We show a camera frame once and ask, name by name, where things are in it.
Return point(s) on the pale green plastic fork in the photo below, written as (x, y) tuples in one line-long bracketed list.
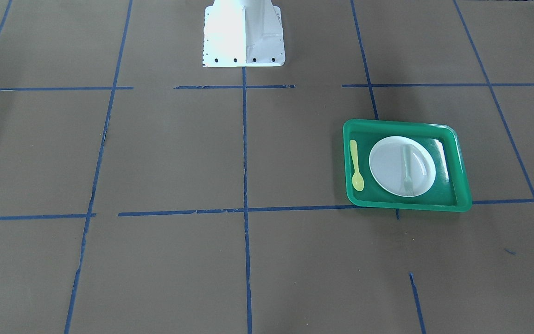
[(407, 179)]

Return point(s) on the yellow plastic spoon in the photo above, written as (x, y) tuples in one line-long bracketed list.
[(357, 178)]

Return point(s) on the white round plate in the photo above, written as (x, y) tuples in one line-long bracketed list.
[(385, 164)]

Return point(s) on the green plastic tray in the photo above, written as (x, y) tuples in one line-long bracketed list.
[(449, 193)]

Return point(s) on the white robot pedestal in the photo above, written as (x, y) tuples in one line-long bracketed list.
[(238, 33)]

